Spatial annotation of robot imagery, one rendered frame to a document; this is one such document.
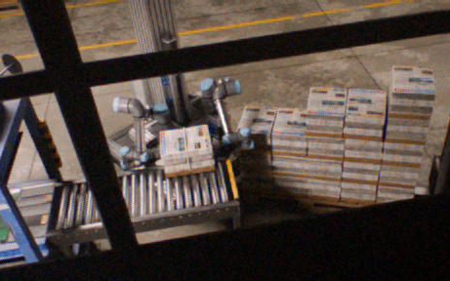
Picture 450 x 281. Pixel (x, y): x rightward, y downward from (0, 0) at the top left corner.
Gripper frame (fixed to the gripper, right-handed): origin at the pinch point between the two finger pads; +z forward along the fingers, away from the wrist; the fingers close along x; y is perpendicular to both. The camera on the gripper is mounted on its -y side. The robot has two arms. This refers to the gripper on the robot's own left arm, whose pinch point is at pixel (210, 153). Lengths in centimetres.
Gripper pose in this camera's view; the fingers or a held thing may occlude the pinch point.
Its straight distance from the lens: 386.0
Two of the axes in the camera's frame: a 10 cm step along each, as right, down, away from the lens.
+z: -9.9, 1.6, -0.5
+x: 1.4, 6.1, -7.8
